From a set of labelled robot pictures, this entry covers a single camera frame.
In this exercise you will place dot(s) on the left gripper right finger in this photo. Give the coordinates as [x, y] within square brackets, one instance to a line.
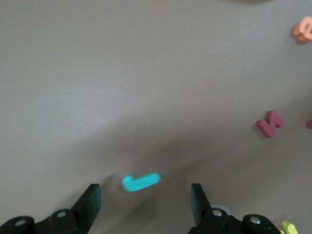
[202, 212]

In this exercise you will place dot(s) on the yellow foam letter u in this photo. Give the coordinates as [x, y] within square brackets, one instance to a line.
[290, 226]

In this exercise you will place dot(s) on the brown table cover sheet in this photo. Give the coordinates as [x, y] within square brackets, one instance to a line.
[122, 73]

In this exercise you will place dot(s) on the dark red foam letter k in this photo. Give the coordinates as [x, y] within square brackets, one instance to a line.
[268, 126]

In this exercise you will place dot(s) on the teal foam letter j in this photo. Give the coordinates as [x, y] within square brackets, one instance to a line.
[139, 184]

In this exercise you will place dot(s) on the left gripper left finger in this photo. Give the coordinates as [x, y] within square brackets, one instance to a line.
[80, 214]

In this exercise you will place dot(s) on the dark red foam letter i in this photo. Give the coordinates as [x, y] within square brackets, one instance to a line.
[310, 124]

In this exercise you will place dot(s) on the orange foam letter e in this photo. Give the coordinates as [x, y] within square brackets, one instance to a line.
[298, 31]

